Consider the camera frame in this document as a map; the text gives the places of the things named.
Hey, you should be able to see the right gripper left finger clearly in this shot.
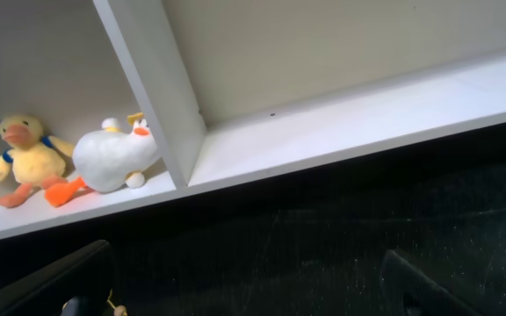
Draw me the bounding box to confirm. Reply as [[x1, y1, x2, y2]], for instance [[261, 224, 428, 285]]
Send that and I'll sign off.
[[0, 240, 116, 316]]

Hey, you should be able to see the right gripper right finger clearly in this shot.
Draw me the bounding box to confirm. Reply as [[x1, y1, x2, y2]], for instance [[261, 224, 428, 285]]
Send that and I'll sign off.
[[379, 248, 483, 316]]

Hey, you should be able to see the yellow rattle drum toy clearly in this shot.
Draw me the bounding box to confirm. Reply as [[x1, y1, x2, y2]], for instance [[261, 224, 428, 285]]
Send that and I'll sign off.
[[61, 289, 129, 316]]

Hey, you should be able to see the yellow plush duck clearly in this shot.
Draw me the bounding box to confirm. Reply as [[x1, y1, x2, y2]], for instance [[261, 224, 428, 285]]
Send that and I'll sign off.
[[0, 114, 76, 209]]

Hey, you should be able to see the white plush duck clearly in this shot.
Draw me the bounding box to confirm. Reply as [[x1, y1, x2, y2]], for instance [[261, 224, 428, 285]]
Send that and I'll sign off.
[[44, 111, 163, 208]]

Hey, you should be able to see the white shelf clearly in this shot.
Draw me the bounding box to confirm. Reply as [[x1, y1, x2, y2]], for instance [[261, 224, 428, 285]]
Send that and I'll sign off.
[[0, 0, 506, 247]]

